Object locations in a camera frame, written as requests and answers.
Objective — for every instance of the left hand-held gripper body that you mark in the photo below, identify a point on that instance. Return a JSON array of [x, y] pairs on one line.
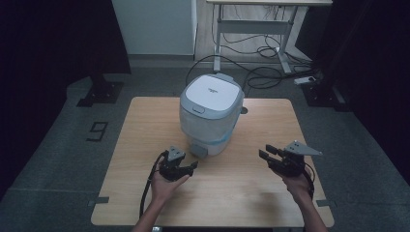
[[172, 169]]

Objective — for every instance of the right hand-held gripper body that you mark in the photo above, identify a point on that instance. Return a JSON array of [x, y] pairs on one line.
[[291, 164]]

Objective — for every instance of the white grey pedal trash can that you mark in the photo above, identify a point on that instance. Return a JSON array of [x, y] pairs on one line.
[[209, 109]]

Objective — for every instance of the person's left hand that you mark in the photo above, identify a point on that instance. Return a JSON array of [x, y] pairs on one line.
[[164, 190]]

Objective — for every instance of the person's right hand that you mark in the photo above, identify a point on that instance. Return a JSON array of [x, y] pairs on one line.
[[299, 187]]

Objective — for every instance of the grey floor tape piece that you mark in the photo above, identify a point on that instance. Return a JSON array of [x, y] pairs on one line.
[[98, 201], [326, 203]]

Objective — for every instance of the black stand base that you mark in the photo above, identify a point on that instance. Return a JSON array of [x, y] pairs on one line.
[[324, 95], [101, 92]]

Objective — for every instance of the white power strip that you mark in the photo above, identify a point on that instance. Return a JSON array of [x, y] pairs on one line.
[[304, 80]]

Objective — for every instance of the dark curtain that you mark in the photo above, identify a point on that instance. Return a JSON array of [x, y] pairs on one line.
[[38, 58], [377, 64]]

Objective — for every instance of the white cabinet panel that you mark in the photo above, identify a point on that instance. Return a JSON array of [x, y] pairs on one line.
[[154, 25]]

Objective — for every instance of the white desk with metal frame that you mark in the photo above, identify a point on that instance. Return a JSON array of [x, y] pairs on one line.
[[254, 26]]

